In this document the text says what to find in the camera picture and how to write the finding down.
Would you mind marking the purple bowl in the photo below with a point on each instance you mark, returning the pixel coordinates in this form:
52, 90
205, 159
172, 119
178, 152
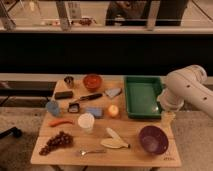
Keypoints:
153, 140

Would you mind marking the seated person in background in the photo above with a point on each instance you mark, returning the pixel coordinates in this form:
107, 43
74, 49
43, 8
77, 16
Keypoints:
135, 12

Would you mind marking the white plastic cup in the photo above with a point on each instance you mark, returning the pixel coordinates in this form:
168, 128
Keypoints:
86, 122

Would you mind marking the purple grape bunch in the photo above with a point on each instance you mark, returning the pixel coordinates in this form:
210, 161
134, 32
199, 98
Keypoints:
62, 139

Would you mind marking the yellow red apple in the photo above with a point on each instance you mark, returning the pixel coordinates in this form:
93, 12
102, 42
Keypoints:
113, 111

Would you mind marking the metal fork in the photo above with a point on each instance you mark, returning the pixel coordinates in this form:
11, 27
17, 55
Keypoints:
85, 152

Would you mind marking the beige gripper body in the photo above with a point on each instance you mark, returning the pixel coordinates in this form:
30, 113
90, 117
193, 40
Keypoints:
167, 118

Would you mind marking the blue sponge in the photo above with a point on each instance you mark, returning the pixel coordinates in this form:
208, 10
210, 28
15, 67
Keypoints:
95, 111

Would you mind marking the small black square container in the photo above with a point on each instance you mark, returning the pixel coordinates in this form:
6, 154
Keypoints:
74, 108

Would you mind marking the blue plastic cup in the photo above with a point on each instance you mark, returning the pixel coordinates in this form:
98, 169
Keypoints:
53, 108

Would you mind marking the black object on floor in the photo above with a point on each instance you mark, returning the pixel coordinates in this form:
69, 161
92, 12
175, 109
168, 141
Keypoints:
14, 131

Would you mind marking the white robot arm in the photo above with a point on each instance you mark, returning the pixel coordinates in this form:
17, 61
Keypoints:
185, 85

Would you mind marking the black rectangular block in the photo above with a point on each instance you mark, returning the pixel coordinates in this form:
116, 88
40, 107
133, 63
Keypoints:
63, 95

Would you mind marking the red bowl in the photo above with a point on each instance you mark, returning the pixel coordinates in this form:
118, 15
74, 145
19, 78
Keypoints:
92, 82

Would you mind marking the green plastic tray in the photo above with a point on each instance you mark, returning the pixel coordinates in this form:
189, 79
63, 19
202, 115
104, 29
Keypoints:
141, 94

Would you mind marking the peeled banana toy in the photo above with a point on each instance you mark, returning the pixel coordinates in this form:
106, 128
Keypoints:
115, 141

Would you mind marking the small metal cup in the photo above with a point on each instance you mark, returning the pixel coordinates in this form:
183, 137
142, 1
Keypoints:
69, 80

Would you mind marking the black handled knife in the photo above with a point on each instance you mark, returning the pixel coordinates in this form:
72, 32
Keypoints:
88, 97

